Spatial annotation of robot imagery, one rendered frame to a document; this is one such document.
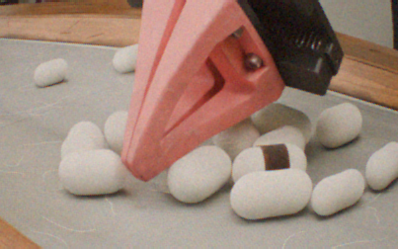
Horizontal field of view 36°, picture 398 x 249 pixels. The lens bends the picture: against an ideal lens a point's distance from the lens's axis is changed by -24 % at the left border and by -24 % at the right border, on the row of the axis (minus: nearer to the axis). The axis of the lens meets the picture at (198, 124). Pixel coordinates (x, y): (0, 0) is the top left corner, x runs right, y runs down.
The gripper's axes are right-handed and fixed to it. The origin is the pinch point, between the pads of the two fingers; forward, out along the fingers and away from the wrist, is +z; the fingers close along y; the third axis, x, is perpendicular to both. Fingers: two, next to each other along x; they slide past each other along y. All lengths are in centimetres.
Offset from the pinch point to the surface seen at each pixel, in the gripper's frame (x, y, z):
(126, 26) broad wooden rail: 14.4, -22.4, -16.2
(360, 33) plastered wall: 165, -86, -140
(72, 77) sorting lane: 9.2, -18.4, -7.6
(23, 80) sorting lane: 7.4, -22.7, -5.5
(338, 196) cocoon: 2.2, 8.3, -1.4
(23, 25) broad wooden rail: 14.4, -41.3, -16.0
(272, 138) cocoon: 3.7, 2.6, -4.0
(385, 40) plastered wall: 164, -72, -140
